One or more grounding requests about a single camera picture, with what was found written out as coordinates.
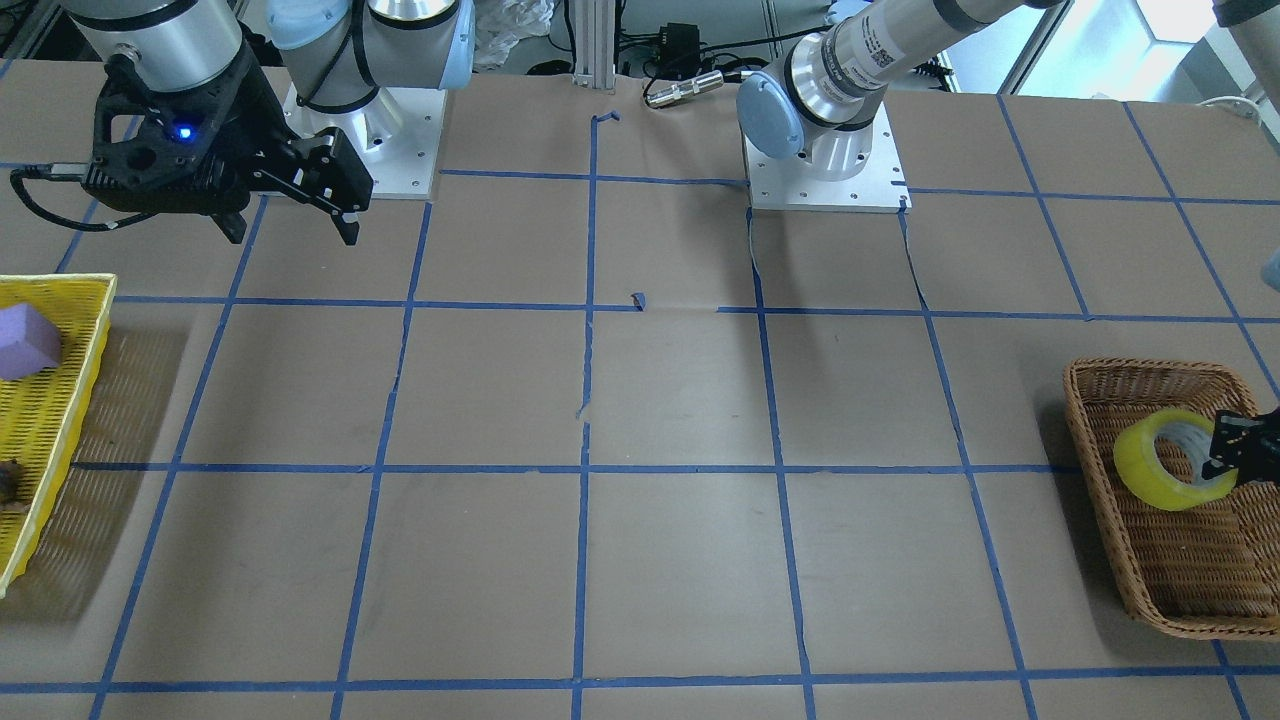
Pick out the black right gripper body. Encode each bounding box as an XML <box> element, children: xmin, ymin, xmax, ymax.
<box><xmin>82</xmin><ymin>45</ymin><xmax>375</xmax><ymax>217</ymax></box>

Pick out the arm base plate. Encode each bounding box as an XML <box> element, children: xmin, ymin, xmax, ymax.
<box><xmin>283</xmin><ymin>87</ymin><xmax>451</xmax><ymax>200</ymax></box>
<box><xmin>742</xmin><ymin>104</ymin><xmax>913</xmax><ymax>214</ymax></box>

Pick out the black power adapter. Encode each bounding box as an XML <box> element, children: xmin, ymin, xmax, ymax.
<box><xmin>654</xmin><ymin>22</ymin><xmax>701</xmax><ymax>79</ymax></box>

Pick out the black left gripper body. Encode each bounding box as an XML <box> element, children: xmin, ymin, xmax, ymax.
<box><xmin>1228</xmin><ymin>409</ymin><xmax>1279</xmax><ymax>480</ymax></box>

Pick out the brown wicker basket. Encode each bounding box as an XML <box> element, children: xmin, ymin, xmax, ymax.
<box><xmin>1062</xmin><ymin>357</ymin><xmax>1279</xmax><ymax>642</ymax></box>

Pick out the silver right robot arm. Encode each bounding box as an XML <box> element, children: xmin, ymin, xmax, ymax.
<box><xmin>47</xmin><ymin>1</ymin><xmax>475</xmax><ymax>246</ymax></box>

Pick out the crumpled white plastic bag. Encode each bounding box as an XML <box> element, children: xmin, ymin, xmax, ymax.
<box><xmin>474</xmin><ymin>1</ymin><xmax>556</xmax><ymax>72</ymax></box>

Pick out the brown object in yellow basket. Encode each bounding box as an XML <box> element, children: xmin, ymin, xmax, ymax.
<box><xmin>1</xmin><ymin>459</ymin><xmax>29</xmax><ymax>514</ymax></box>

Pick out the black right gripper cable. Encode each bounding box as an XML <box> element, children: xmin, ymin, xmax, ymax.
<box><xmin>10</xmin><ymin>165</ymin><xmax>151</xmax><ymax>233</ymax></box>

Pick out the yellow tape roll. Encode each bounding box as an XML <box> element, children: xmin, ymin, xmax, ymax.
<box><xmin>1112</xmin><ymin>407</ymin><xmax>1238</xmax><ymax>512</ymax></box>

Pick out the purple foam block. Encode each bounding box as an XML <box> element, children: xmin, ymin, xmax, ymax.
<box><xmin>1</xmin><ymin>304</ymin><xmax>61</xmax><ymax>380</ymax></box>

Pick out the aluminium profile post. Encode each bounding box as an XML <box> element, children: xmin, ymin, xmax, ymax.
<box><xmin>566</xmin><ymin>0</ymin><xmax>620</xmax><ymax>94</ymax></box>

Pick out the silver cylindrical connector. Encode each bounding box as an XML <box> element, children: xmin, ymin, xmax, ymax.
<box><xmin>643</xmin><ymin>70</ymin><xmax>724</xmax><ymax>110</ymax></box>

